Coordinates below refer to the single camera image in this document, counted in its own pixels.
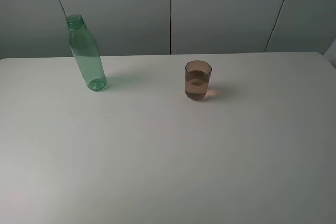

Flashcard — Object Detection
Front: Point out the green transparent plastic bottle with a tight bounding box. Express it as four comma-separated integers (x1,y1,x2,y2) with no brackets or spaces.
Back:
67,15,107,92

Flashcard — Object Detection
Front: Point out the pink translucent plastic cup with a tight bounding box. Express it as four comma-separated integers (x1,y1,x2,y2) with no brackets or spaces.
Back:
185,60,212,101

